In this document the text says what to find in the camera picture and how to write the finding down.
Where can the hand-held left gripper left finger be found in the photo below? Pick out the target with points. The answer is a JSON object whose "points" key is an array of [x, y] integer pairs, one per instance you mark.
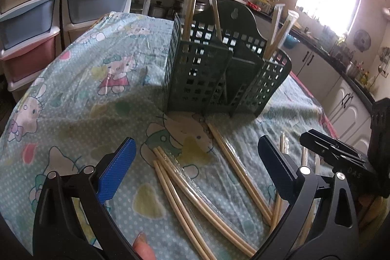
{"points": [[118, 168]]}

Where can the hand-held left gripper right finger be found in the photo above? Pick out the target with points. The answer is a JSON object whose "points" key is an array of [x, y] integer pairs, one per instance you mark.
{"points": [[274, 162]]}

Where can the pile of chopsticks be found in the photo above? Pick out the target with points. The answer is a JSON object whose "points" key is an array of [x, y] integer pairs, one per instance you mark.
{"points": [[230, 156]]}

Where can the round wall fan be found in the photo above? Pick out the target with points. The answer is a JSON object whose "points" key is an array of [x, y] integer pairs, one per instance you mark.
{"points": [[362, 40]]}

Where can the steel pot on counter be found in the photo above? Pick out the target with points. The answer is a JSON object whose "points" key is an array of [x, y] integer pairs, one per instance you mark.
{"points": [[352, 69]]}

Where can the pastel drawer tower cream top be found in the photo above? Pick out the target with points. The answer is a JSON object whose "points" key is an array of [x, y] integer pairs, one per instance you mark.
{"points": [[27, 25]]}

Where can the person's left hand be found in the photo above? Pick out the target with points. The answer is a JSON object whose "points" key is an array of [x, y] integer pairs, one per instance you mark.
{"points": [[144, 247]]}

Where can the white kitchen cabinets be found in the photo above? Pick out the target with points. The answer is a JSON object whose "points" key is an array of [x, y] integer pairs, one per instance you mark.
{"points": [[335, 86]]}

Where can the blue hanging bin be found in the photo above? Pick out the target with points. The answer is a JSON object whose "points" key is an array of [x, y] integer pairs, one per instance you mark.
{"points": [[291, 42]]}

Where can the stainless steel pot stack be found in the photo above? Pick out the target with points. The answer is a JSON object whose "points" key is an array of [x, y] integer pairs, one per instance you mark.
{"points": [[200, 7]]}

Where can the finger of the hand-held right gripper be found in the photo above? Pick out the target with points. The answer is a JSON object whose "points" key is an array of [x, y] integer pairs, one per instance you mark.
{"points": [[332, 142], [329, 153]]}

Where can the green plastic utensil basket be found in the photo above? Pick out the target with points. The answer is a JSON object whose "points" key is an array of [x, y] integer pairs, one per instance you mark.
{"points": [[198, 77]]}

